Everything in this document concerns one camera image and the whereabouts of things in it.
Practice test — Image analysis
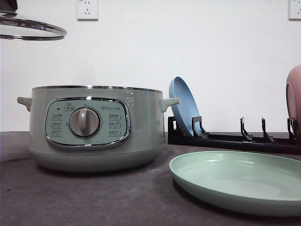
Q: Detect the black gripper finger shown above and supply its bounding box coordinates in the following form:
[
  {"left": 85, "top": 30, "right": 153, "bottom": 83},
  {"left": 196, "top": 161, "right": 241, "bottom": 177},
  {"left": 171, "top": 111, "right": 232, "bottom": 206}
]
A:
[{"left": 0, "top": 0, "right": 18, "bottom": 11}]

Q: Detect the glass steamer lid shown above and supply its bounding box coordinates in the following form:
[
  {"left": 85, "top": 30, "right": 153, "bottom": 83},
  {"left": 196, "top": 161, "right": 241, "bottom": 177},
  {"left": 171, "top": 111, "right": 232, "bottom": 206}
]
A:
[{"left": 0, "top": 13, "right": 67, "bottom": 40}]

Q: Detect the green plate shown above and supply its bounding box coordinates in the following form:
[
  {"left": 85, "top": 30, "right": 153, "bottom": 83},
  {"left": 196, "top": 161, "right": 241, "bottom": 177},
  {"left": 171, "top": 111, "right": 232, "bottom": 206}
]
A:
[{"left": 169, "top": 151, "right": 301, "bottom": 212}]

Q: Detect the green electric steamer pot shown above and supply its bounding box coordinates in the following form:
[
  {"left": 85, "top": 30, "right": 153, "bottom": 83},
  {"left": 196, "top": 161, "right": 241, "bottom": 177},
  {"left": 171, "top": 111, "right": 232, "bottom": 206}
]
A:
[{"left": 17, "top": 85, "right": 180, "bottom": 172}]

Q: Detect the blue plate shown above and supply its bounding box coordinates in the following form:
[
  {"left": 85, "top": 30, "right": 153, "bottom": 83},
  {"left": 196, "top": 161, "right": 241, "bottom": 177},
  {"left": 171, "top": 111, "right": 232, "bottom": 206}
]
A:
[{"left": 168, "top": 76, "right": 201, "bottom": 137}]

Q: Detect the pink plate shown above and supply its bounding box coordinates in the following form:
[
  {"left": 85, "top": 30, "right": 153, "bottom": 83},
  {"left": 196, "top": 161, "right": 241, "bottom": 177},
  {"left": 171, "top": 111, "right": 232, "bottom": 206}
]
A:
[{"left": 286, "top": 65, "right": 301, "bottom": 140}]

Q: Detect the black dish rack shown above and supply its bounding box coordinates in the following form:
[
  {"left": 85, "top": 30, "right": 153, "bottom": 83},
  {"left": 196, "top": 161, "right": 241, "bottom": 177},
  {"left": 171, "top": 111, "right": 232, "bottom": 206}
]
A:
[{"left": 168, "top": 116, "right": 298, "bottom": 155}]

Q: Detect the white wall socket left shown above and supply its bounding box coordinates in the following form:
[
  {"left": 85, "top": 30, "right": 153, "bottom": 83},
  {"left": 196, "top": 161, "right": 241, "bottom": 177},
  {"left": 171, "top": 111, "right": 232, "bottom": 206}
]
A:
[{"left": 76, "top": 0, "right": 98, "bottom": 22}]

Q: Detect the white wall socket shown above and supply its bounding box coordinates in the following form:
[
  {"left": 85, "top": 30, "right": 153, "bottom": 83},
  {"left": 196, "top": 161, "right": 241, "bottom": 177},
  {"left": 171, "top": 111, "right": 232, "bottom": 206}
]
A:
[
  {"left": 76, "top": 0, "right": 98, "bottom": 22},
  {"left": 286, "top": 0, "right": 301, "bottom": 23}
]

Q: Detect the white wall socket right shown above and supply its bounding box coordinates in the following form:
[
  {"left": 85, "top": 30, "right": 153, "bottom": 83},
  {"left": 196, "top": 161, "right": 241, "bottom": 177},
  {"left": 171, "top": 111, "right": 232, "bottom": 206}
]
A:
[{"left": 286, "top": 0, "right": 301, "bottom": 23}]

